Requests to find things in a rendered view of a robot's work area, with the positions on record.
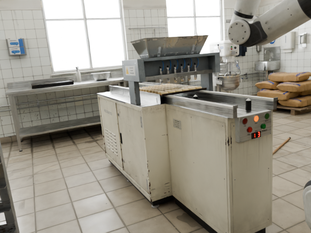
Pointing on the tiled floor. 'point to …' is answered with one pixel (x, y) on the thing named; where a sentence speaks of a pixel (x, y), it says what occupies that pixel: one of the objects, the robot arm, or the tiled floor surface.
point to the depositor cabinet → (138, 144)
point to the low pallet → (294, 109)
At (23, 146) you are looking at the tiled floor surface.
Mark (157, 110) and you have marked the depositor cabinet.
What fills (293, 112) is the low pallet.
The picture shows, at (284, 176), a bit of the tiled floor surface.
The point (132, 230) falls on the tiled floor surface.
